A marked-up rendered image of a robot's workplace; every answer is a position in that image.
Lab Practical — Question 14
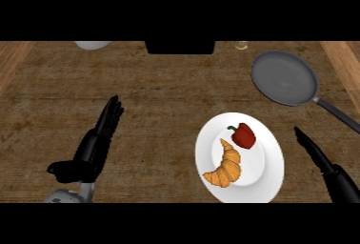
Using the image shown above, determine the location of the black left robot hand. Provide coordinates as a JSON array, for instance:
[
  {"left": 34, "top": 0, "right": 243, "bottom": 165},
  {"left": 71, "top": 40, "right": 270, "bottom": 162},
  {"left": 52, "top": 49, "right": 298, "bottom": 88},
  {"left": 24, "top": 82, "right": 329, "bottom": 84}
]
[{"left": 46, "top": 94, "right": 125, "bottom": 184}]

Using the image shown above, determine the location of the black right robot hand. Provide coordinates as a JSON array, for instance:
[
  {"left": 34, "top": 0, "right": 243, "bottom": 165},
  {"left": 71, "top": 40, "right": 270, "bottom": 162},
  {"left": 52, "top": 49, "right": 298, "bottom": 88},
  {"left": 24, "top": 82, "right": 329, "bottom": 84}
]
[{"left": 292, "top": 126, "right": 360, "bottom": 204}]

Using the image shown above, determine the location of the white round plate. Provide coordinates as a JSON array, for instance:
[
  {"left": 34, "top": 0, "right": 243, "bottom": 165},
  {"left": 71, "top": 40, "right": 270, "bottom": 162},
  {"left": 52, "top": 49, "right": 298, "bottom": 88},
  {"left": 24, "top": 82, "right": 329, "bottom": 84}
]
[{"left": 195, "top": 112, "right": 285, "bottom": 204}]

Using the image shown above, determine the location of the golden croissant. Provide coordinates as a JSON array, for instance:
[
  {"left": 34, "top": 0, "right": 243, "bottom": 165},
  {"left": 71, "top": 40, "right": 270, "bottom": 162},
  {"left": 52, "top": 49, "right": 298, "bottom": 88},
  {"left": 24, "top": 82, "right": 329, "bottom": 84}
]
[{"left": 201, "top": 138, "right": 243, "bottom": 189}]

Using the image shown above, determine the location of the dark grey frying pan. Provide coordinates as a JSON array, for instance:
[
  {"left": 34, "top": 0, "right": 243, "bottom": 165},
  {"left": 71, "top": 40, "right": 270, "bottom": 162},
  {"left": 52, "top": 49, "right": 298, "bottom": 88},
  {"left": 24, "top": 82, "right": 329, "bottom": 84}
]
[{"left": 249, "top": 50, "right": 360, "bottom": 134}]

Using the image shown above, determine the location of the red bell pepper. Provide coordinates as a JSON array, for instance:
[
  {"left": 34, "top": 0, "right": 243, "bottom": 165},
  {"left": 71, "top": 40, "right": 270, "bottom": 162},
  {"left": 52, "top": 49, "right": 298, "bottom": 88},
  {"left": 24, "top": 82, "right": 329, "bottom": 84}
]
[{"left": 226, "top": 122, "right": 257, "bottom": 150}]

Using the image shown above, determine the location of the white bowl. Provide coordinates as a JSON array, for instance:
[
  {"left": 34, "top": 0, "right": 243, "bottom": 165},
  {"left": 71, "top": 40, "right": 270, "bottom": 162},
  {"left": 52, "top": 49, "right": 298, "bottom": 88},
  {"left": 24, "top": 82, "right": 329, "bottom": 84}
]
[{"left": 74, "top": 41, "right": 112, "bottom": 51}]

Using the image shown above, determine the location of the black rectangular appliance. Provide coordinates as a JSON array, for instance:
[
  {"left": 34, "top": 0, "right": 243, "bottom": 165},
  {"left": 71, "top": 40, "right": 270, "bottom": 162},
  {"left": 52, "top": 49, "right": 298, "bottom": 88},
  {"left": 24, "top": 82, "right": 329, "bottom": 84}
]
[{"left": 143, "top": 41, "right": 217, "bottom": 55}]

